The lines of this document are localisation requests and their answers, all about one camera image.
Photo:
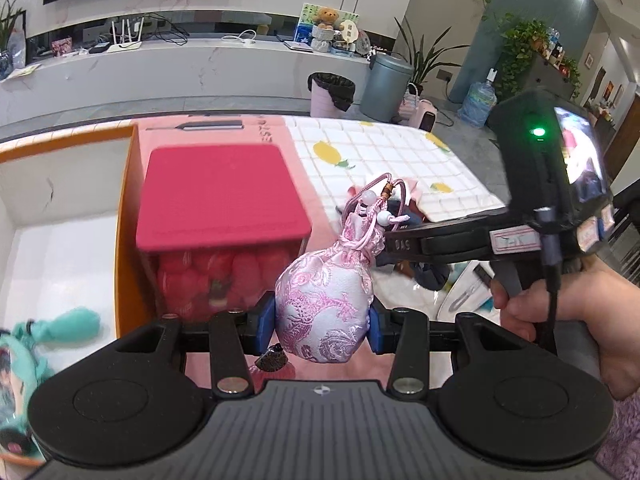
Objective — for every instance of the marble console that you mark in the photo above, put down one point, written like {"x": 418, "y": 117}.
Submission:
{"x": 175, "y": 75}

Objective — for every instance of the dark cabinet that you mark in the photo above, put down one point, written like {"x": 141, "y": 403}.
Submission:
{"x": 545, "y": 77}

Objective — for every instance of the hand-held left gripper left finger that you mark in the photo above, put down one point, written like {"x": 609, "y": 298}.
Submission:
{"x": 266, "y": 325}

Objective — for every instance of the tall leafy potted plant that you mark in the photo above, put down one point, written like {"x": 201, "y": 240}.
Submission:
{"x": 425, "y": 60}

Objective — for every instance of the green plant in glass vase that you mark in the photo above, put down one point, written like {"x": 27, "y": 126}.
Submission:
{"x": 10, "y": 35}

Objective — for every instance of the green poster card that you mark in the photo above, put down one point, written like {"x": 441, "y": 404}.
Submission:
{"x": 305, "y": 25}

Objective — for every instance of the navy cloth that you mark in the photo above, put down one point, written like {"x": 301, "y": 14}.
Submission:
{"x": 431, "y": 277}

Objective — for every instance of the pink space heater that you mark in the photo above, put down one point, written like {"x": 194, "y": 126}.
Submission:
{"x": 425, "y": 117}

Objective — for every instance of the teddy bear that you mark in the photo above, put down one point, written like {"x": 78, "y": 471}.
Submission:
{"x": 326, "y": 17}

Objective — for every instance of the water jug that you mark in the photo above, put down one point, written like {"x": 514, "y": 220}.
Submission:
{"x": 480, "y": 102}

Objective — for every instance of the round white fan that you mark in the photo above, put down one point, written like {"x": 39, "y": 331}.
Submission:
{"x": 350, "y": 31}

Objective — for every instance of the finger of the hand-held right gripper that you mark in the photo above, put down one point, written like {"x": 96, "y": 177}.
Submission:
{"x": 400, "y": 245}

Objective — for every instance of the pink bin black liner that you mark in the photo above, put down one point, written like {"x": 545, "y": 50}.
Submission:
{"x": 330, "y": 97}

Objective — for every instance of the red box clear front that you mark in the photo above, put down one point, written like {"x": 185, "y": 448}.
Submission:
{"x": 220, "y": 195}

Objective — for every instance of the pink brocade pouch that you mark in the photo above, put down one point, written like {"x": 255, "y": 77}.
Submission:
{"x": 325, "y": 305}

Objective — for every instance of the pink photo frame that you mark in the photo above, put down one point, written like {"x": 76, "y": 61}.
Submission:
{"x": 61, "y": 46}

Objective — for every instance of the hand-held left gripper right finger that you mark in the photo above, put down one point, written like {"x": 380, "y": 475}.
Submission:
{"x": 376, "y": 330}

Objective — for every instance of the printed tablecloth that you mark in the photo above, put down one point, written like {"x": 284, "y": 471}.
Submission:
{"x": 380, "y": 145}

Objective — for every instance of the white router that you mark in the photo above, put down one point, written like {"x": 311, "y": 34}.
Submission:
{"x": 125, "y": 45}

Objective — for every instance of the orange cardboard box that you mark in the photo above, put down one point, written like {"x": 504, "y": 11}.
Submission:
{"x": 60, "y": 200}

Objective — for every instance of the teal plush doll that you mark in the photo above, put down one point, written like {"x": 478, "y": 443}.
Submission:
{"x": 30, "y": 360}

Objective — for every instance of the grey trash can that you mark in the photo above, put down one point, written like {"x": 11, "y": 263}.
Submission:
{"x": 385, "y": 90}

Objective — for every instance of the person's right hand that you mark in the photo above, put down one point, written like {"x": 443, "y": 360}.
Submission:
{"x": 610, "y": 310}

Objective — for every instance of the pink woven basket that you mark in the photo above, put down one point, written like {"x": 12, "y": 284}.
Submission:
{"x": 407, "y": 105}

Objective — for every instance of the bushy green plant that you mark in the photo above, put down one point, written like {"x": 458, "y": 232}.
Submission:
{"x": 525, "y": 40}

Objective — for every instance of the clear plastic bag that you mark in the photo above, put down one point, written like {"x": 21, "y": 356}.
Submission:
{"x": 435, "y": 305}

